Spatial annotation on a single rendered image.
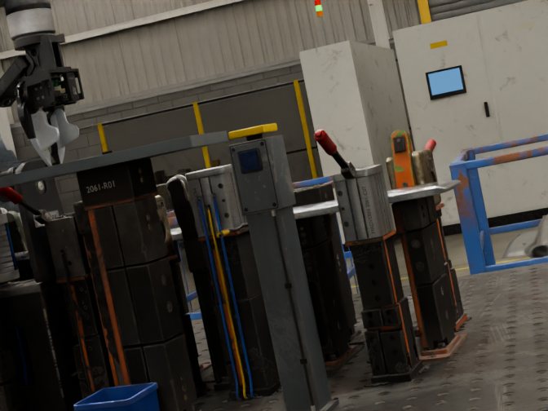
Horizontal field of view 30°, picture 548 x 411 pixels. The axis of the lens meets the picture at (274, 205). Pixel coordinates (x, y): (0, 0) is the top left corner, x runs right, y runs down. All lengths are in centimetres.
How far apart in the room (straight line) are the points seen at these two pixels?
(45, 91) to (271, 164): 40
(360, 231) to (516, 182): 809
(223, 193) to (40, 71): 37
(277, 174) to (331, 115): 829
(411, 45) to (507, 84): 96
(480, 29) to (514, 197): 159
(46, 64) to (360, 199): 56
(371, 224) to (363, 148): 812
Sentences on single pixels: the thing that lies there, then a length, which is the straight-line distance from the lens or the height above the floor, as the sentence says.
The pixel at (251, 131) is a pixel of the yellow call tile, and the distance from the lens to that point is 157.
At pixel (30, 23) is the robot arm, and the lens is 174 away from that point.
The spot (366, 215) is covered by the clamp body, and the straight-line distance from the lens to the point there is 169.
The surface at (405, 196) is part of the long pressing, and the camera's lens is 179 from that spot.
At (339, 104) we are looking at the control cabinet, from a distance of 984.
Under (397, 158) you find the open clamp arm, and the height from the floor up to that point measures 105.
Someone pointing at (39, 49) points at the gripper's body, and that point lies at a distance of 174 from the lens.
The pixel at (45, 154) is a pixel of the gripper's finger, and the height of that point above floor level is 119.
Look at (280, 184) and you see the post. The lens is 157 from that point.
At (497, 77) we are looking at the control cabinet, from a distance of 973.
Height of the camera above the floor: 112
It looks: 3 degrees down
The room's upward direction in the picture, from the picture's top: 12 degrees counter-clockwise
